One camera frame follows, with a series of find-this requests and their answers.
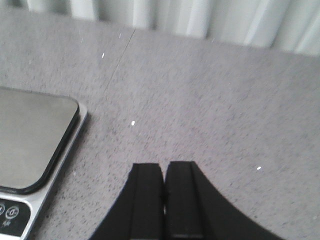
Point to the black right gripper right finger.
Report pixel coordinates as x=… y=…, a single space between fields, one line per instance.
x=196 y=210

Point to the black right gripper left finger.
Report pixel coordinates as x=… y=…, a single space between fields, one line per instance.
x=138 y=212

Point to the silver digital kitchen scale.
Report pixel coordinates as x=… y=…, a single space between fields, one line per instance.
x=37 y=132

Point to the white pleated curtain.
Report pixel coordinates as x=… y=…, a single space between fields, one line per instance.
x=287 y=25

